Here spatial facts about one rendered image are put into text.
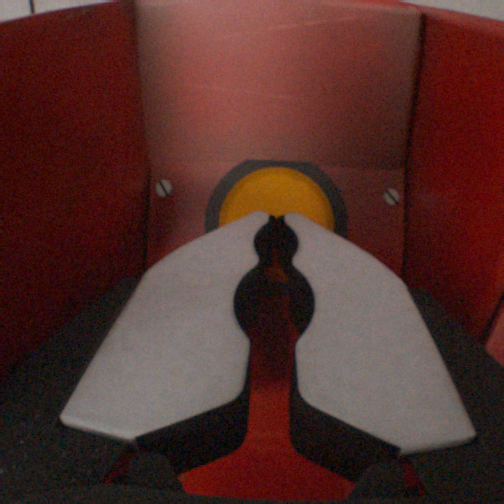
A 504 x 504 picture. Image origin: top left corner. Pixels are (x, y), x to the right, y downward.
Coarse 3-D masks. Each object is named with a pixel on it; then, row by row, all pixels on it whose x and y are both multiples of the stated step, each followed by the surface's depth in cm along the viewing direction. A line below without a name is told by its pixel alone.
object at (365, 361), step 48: (288, 240) 11; (336, 240) 10; (336, 288) 8; (384, 288) 8; (336, 336) 7; (384, 336) 7; (336, 384) 6; (384, 384) 6; (432, 384) 6; (336, 432) 6; (384, 432) 5; (432, 432) 5
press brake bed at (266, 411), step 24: (264, 408) 28; (288, 408) 27; (264, 432) 26; (288, 432) 26; (240, 456) 24; (264, 456) 24; (288, 456) 24; (192, 480) 23; (216, 480) 23; (240, 480) 23; (264, 480) 23; (288, 480) 23; (312, 480) 23; (336, 480) 23
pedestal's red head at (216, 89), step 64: (128, 0) 10; (192, 0) 11; (256, 0) 11; (320, 0) 11; (384, 0) 10; (0, 64) 5; (64, 64) 7; (128, 64) 11; (192, 64) 12; (256, 64) 12; (320, 64) 12; (384, 64) 11; (448, 64) 9; (0, 128) 6; (64, 128) 8; (128, 128) 12; (192, 128) 13; (256, 128) 13; (320, 128) 13; (384, 128) 13; (448, 128) 10; (0, 192) 6; (64, 192) 8; (128, 192) 12; (192, 192) 14; (384, 192) 14; (448, 192) 10; (0, 256) 6; (64, 256) 8; (128, 256) 12; (384, 256) 14; (448, 256) 10; (0, 320) 6; (64, 320) 8; (256, 320) 14; (0, 384) 6; (256, 384) 14
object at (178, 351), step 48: (240, 240) 10; (144, 288) 8; (192, 288) 8; (240, 288) 9; (144, 336) 7; (192, 336) 7; (240, 336) 7; (96, 384) 6; (144, 384) 6; (192, 384) 6; (240, 384) 6; (96, 432) 5; (144, 432) 5; (192, 432) 6; (240, 432) 6
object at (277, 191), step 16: (256, 176) 14; (272, 176) 13; (288, 176) 13; (304, 176) 14; (240, 192) 13; (256, 192) 13; (272, 192) 13; (288, 192) 13; (304, 192) 13; (320, 192) 14; (224, 208) 14; (240, 208) 13; (256, 208) 13; (272, 208) 13; (288, 208) 13; (304, 208) 13; (320, 208) 13; (224, 224) 14; (320, 224) 13; (272, 272) 13
